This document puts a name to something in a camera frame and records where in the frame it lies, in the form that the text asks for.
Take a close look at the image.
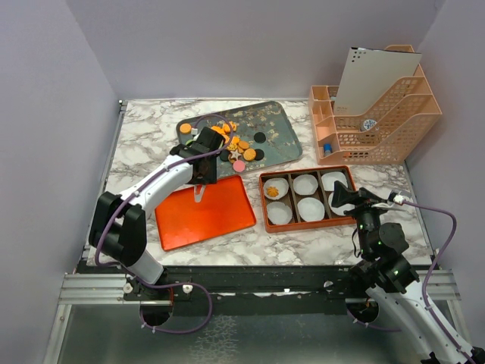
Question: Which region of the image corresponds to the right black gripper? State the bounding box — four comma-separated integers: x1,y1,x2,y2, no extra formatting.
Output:
332,179,392,256

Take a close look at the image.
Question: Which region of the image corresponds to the brown swirl cookie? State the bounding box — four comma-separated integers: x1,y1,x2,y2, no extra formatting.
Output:
266,186,280,199

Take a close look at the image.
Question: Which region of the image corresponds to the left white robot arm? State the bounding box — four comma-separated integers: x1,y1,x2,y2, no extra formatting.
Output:
88,127,224,300

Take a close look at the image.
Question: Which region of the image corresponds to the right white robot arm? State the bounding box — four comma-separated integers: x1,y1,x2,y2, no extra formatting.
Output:
331,181,484,363

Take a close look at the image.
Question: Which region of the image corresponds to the orange metal tin lid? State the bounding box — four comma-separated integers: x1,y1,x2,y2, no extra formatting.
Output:
155,175,256,251

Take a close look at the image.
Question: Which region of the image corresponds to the pink round cookie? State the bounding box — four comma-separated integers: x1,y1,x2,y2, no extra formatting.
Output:
233,160,246,173

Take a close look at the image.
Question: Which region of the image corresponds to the white star cookie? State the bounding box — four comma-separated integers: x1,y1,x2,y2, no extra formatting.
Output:
228,150,242,163

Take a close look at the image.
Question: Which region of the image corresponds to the orange round cracker cookie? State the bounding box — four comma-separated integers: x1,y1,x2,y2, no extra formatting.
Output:
242,148,257,162

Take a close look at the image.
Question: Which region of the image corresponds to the blue capped bottle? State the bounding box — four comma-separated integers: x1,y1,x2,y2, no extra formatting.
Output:
323,143,333,156

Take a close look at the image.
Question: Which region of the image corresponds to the orange cookie tin box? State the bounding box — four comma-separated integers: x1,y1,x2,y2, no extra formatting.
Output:
259,165,355,234

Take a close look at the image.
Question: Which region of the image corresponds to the orange flower cookie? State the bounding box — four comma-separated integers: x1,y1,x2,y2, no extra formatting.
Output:
223,121,236,134

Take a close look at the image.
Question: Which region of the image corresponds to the black round cookie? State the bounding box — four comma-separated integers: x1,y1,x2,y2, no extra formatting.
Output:
254,132,266,143
255,149,264,161

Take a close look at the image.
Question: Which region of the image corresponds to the round patterned tape roll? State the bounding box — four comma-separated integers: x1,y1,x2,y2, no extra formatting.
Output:
360,119,377,131

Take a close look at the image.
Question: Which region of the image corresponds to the peach plastic desk organizer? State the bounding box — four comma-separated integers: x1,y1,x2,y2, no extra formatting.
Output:
308,66,442,165

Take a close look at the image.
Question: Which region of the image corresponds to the floral dark serving tray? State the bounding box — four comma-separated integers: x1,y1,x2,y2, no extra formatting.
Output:
176,101,302,174

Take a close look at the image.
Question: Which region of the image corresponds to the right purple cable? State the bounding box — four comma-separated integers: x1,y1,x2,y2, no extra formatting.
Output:
346,199,485,364

